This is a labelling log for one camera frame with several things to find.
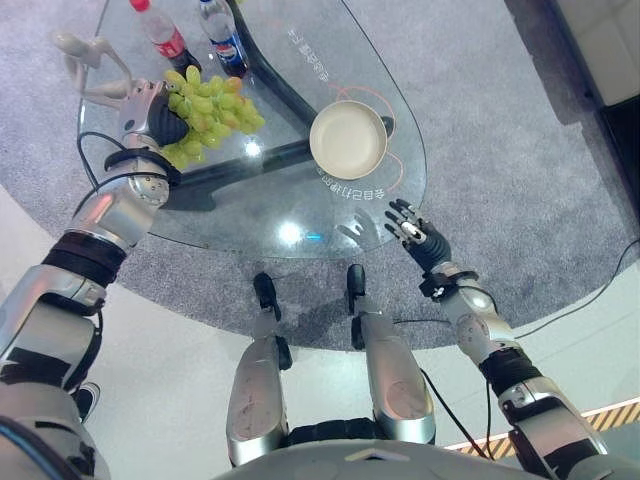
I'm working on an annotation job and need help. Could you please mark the red label cola bottle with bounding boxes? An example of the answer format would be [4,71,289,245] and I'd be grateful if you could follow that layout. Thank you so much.
[128,0,203,75]

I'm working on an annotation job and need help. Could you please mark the silver robot leg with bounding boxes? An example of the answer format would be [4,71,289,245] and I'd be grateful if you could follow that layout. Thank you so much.
[346,264,437,446]
[225,271,293,469]

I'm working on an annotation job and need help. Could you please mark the black floor cable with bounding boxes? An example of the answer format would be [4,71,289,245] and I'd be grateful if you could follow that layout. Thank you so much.
[597,239,640,301]

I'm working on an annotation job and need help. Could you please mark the white sofa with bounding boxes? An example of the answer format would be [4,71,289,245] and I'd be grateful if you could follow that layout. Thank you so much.
[548,0,640,107]

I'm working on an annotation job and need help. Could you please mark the green grape bunch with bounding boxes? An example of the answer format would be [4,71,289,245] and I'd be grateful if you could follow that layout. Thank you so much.
[159,64,266,171]

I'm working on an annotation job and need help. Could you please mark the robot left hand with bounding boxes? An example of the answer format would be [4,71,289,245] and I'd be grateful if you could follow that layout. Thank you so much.
[117,78,191,150]

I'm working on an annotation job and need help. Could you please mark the silver robot right leg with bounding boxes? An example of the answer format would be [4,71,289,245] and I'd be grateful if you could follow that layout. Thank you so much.
[346,264,437,446]

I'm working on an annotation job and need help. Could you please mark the grey robot torso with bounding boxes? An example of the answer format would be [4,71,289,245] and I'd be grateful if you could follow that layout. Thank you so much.
[219,418,531,480]

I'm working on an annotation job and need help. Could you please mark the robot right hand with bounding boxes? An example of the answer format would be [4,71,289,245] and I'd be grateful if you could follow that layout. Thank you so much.
[383,198,453,275]

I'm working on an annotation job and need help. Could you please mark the silver robot left leg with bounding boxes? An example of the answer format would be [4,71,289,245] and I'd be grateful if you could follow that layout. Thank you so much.
[225,271,293,469]

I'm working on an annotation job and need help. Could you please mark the cream round plate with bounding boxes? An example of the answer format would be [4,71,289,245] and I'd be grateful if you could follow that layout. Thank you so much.
[308,100,390,181]

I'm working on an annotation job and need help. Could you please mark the black table base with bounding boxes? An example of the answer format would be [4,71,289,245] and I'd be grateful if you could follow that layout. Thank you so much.
[160,0,318,213]

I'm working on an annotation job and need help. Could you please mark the beige abstract figure sculpture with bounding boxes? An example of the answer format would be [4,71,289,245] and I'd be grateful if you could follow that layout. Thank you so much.
[48,28,135,104]

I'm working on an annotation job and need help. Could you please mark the blue label cola bottle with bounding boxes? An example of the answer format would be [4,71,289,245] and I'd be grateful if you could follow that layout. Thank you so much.
[198,0,251,79]

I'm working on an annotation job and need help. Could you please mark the yellow black hazard tape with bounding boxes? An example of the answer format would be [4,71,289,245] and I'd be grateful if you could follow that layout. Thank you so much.
[443,402,640,460]

